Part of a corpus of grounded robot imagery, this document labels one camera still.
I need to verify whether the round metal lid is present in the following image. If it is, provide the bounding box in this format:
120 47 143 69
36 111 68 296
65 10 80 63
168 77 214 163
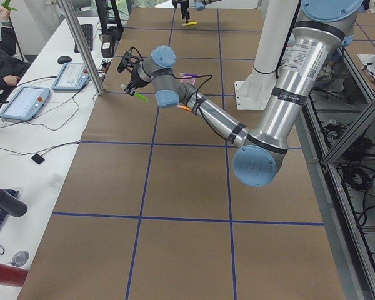
11 251 29 268

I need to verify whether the person in black jacket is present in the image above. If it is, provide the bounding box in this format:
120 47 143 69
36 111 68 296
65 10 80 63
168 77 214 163
0 6 30 103

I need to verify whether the black water bottle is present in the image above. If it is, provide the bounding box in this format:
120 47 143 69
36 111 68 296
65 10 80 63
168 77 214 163
0 189 28 218

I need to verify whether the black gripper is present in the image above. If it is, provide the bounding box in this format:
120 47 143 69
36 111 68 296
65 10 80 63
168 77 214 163
124 70 148 96
172 0 190 21

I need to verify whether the aluminium frame rack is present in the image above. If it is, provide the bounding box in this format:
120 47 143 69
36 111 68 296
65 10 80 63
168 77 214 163
296 40 375 299

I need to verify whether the orange highlighter pen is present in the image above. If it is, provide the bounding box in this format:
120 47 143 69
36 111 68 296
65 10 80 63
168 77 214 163
177 104 192 112

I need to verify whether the purple marker pen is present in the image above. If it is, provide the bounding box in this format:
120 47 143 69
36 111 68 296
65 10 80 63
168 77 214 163
179 72 199 78

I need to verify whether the aluminium frame post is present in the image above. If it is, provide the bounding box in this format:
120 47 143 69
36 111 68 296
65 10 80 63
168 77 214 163
57 0 104 96

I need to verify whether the teach pendant tablet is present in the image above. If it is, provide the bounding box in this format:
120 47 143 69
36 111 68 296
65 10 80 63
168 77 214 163
52 62 90 91
0 86 51 121

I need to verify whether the black keyboard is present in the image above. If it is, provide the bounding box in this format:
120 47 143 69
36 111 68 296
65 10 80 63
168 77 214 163
78 24 94 51

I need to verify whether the yellow highlighter pen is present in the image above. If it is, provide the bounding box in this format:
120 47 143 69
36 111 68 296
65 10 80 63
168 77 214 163
182 21 198 26

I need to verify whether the far teach pendant tablet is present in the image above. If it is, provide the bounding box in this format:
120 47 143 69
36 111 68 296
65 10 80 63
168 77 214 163
52 62 90 91

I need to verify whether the green highlighter pen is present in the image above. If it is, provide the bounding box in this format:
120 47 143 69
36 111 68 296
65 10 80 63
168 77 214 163
121 84 148 103

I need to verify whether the red cylinder bottle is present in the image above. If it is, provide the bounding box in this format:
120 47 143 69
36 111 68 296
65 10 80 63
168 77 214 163
0 263 29 287

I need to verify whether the black box with label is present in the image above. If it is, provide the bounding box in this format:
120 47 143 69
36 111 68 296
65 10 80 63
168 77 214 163
101 34 114 58

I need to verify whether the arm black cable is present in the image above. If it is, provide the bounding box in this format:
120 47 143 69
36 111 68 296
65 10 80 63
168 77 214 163
129 46 235 141

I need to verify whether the black computer mouse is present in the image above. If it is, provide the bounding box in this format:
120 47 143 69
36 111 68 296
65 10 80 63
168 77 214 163
57 56 73 64

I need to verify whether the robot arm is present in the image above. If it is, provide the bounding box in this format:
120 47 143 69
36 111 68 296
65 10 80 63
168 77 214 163
117 1 362 187
171 0 220 23

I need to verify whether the pink mesh pen holder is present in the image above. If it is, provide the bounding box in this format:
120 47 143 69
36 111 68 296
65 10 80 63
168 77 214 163
179 77 196 86

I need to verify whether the near teach pendant tablet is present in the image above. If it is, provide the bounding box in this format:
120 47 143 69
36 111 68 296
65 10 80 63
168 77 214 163
0 86 51 121

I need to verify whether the small black usb box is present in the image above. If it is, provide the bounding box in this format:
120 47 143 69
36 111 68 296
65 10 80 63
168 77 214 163
31 153 45 164

